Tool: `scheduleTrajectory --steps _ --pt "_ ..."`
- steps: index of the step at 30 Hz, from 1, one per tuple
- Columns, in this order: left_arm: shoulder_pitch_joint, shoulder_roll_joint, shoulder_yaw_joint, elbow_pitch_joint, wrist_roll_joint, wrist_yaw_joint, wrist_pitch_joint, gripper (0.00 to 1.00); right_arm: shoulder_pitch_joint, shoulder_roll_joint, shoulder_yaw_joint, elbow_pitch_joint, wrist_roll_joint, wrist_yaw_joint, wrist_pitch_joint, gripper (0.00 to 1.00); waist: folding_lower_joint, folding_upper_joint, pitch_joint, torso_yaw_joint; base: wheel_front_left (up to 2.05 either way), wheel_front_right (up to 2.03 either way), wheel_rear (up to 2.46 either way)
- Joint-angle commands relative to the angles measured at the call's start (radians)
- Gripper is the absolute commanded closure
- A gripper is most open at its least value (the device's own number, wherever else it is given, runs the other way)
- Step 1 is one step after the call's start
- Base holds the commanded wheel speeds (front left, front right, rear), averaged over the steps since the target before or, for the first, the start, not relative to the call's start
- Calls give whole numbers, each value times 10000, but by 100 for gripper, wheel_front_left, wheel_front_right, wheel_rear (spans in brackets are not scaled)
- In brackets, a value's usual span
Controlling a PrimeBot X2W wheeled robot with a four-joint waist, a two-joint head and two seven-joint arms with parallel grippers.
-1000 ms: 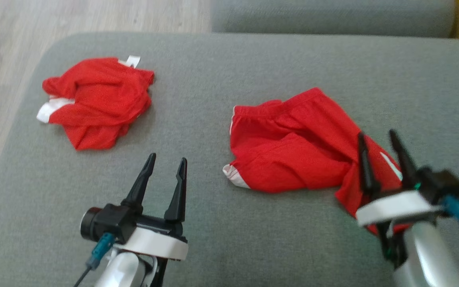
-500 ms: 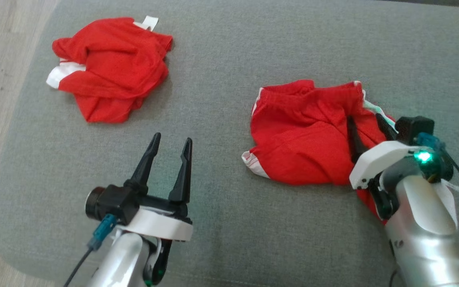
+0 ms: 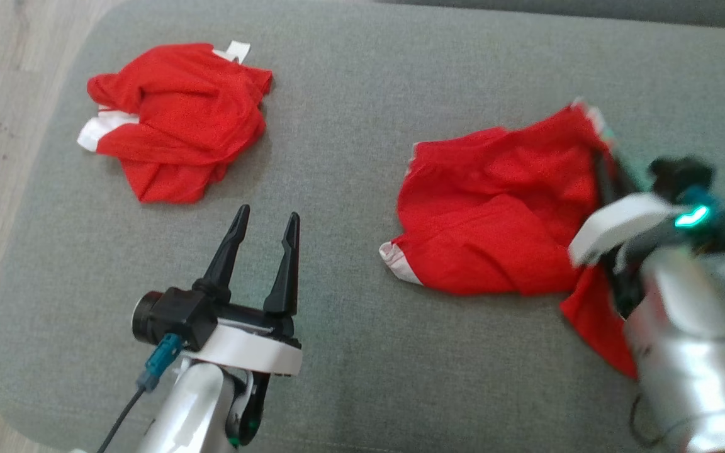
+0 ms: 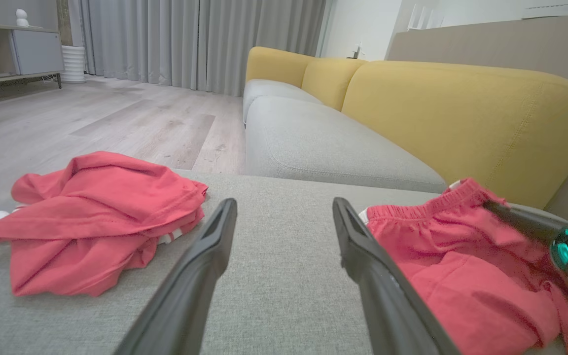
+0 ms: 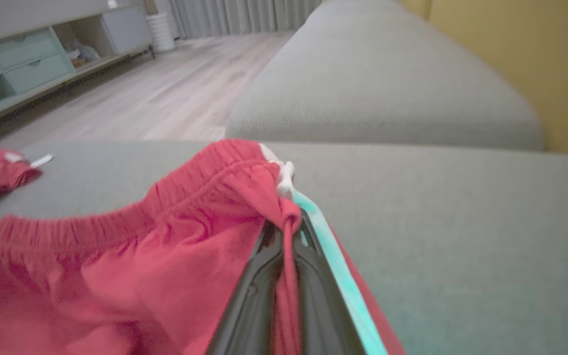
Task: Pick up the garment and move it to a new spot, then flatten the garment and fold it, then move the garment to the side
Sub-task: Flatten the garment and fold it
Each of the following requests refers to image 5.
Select grey pleated curtain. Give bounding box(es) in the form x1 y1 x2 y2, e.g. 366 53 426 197
168 0 321 40

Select white ribbed planter pot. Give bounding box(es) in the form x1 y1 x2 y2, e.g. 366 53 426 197
146 12 176 52

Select red shorts with white stripe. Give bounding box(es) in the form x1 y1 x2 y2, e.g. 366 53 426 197
0 139 405 355

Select long grey sofa seat cushion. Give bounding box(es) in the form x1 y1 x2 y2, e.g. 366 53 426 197
225 0 545 151

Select yellow sofa back cushion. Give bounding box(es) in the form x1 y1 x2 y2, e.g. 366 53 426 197
396 0 433 21
427 0 568 156

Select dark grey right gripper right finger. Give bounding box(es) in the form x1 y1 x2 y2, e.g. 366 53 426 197
294 210 366 355

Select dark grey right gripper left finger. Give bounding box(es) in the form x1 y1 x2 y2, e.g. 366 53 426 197
208 222 285 355

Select clutter bag inside cabinet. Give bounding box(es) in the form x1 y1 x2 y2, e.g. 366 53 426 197
65 39 101 68

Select low grey media cabinet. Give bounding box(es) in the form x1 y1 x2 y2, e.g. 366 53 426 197
0 0 156 131

